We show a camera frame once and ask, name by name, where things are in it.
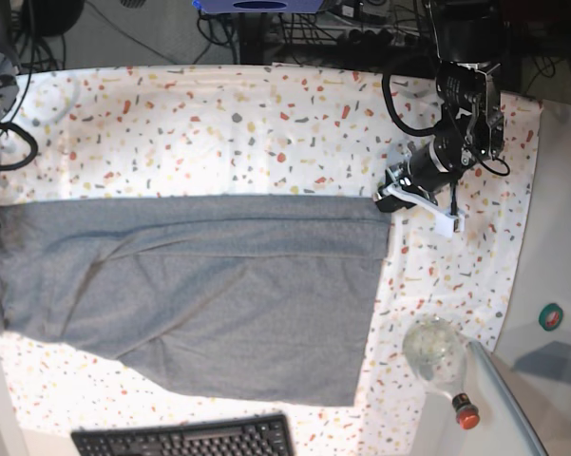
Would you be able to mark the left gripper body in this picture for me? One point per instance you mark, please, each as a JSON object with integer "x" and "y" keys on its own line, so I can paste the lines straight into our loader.
{"x": 388, "y": 203}

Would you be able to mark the grey t-shirt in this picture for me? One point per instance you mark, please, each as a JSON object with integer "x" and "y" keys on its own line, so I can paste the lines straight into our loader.
{"x": 265, "y": 298}

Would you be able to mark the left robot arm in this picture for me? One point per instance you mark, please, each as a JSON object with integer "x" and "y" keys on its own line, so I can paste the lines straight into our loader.
{"x": 467, "y": 45}

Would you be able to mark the terrazzo pattern table cloth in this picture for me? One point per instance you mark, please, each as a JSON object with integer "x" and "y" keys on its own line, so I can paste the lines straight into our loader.
{"x": 196, "y": 130}

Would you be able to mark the clear bottle with red cap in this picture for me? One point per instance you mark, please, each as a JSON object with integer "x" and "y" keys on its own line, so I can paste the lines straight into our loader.
{"x": 436, "y": 354}

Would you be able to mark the green tape roll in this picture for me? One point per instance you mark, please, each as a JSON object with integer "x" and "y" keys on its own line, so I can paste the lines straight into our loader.
{"x": 550, "y": 317}

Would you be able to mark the blue box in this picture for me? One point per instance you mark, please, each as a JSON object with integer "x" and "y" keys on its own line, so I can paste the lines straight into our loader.
{"x": 259, "y": 6}

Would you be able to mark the black keyboard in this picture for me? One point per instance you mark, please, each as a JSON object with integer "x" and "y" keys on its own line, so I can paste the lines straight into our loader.
{"x": 262, "y": 435}

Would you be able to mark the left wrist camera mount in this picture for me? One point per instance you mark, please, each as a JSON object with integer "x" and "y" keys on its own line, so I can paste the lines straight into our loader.
{"x": 448, "y": 220}

